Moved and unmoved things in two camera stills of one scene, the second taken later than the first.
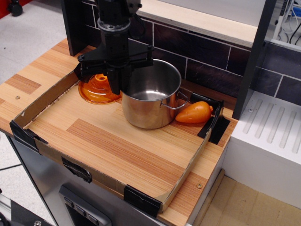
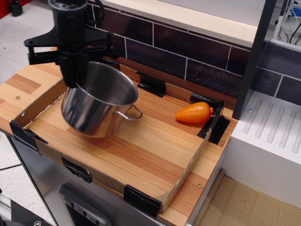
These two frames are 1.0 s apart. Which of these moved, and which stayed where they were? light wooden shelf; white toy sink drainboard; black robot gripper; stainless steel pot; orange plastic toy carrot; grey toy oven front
Moved: stainless steel pot; black robot gripper
Stayed: grey toy oven front; light wooden shelf; white toy sink drainboard; orange plastic toy carrot
